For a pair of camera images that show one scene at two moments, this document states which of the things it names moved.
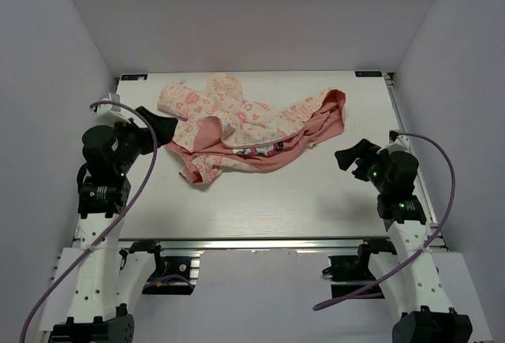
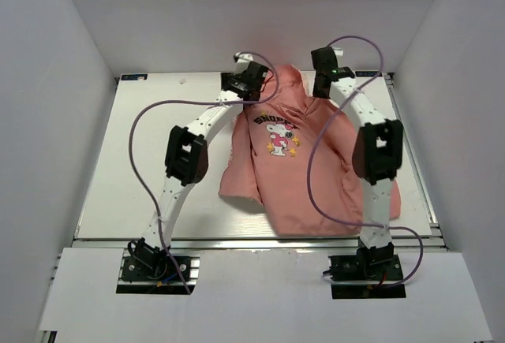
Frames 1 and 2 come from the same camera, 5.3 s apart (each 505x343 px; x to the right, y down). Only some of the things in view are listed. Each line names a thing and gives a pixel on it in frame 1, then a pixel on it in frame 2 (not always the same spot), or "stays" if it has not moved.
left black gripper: (164, 126) → (226, 76)
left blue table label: (134, 77) stays
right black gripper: (364, 148) → (318, 93)
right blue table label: (368, 73) stays
